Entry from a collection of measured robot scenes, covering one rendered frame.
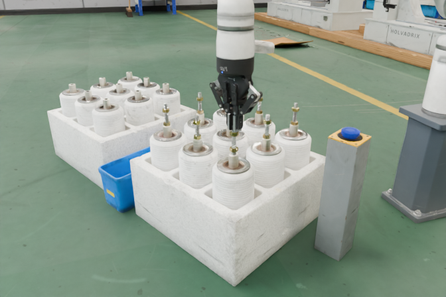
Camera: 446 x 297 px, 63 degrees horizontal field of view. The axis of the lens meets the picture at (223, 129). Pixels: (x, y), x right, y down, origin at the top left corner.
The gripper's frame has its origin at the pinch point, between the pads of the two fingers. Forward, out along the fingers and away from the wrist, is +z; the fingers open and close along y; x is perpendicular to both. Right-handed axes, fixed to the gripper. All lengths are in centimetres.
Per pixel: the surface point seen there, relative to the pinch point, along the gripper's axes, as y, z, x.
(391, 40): -65, 24, 266
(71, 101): -74, 12, -3
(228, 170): 0.9, 10.4, -2.8
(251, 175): 4.7, 11.5, 0.6
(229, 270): 6.2, 31.7, -7.9
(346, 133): 17.2, 3.0, 17.2
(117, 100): -63, 12, 9
